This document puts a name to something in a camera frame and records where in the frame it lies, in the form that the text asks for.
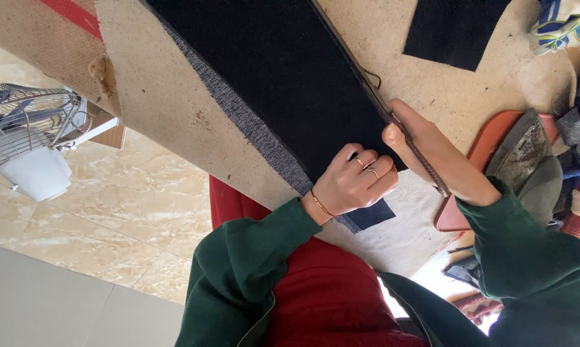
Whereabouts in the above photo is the long black fabric piece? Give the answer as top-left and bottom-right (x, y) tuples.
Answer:
(140, 0), (409, 233)

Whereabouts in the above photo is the beige felt table cover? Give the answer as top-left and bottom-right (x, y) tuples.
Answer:
(0, 0), (580, 278)

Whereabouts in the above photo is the thin metal rod twisted handle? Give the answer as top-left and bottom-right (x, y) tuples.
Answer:
(311, 0), (451, 198)

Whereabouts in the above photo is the red dress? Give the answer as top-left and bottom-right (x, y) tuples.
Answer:
(208, 174), (431, 347)

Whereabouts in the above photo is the patterned red rug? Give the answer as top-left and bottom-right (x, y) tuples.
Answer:
(450, 290), (504, 325)

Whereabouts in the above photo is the small black fabric piece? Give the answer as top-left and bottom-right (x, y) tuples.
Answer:
(403, 0), (512, 72)

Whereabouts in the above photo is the person's left hand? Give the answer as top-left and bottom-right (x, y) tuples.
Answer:
(313, 143), (399, 218)

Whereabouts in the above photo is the old grey flat iron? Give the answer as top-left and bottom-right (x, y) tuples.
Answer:
(485, 108), (564, 228)

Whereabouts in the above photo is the grey fabric strip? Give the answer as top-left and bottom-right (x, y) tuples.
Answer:
(161, 22), (363, 234)

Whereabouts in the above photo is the person's right hand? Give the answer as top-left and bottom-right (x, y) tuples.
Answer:
(381, 99), (503, 208)

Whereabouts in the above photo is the red iron rest tray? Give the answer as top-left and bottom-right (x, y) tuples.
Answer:
(434, 110), (560, 233)

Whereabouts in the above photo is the dark cloth scrap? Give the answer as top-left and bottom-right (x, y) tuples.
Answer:
(443, 254), (482, 290)

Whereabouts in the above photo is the burlap cloth with red stripe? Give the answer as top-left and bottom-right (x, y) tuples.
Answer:
(0, 0), (123, 117)

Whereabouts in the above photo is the floral blue yellow cloth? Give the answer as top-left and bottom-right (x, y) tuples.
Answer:
(528, 0), (580, 57)

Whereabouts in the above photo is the white fan with metal grille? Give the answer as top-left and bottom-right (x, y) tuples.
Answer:
(0, 83), (94, 202)

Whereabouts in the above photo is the black thread loop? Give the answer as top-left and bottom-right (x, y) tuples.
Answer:
(363, 69), (383, 90)

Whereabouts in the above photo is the gold bracelet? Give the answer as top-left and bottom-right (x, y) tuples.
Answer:
(309, 188), (337, 218)

